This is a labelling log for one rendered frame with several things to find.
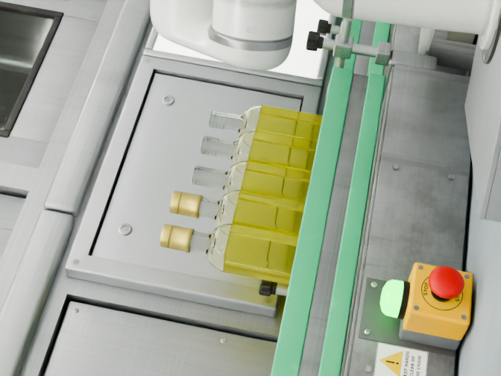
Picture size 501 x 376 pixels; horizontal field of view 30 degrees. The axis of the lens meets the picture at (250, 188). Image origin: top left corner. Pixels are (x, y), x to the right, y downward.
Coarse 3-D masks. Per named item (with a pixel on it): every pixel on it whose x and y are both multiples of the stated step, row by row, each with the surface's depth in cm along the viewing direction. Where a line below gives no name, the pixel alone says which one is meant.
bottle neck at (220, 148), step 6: (204, 138) 145; (210, 138) 145; (216, 138) 145; (204, 144) 145; (210, 144) 144; (216, 144) 144; (222, 144) 144; (228, 144) 144; (204, 150) 145; (210, 150) 145; (216, 150) 144; (222, 150) 144; (228, 150) 144; (216, 156) 145; (222, 156) 145; (228, 156) 145
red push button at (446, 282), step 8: (432, 272) 105; (440, 272) 105; (448, 272) 105; (456, 272) 105; (432, 280) 105; (440, 280) 104; (448, 280) 104; (456, 280) 105; (432, 288) 104; (440, 288) 104; (448, 288) 104; (456, 288) 104; (440, 296) 104; (448, 296) 104; (456, 296) 104
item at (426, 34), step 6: (420, 30) 146; (426, 30) 137; (432, 30) 138; (420, 36) 145; (426, 36) 138; (432, 36) 139; (420, 42) 144; (426, 42) 139; (420, 48) 140; (426, 48) 141
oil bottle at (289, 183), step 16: (224, 176) 141; (240, 176) 140; (256, 176) 140; (272, 176) 140; (288, 176) 140; (304, 176) 140; (224, 192) 142; (256, 192) 139; (272, 192) 138; (288, 192) 138; (304, 192) 138
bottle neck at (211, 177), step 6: (198, 168) 142; (204, 168) 142; (198, 174) 141; (204, 174) 141; (210, 174) 141; (216, 174) 141; (222, 174) 141; (192, 180) 142; (198, 180) 141; (204, 180) 141; (210, 180) 141; (216, 180) 141; (222, 180) 141; (204, 186) 142; (210, 186) 142; (216, 186) 142; (222, 186) 141
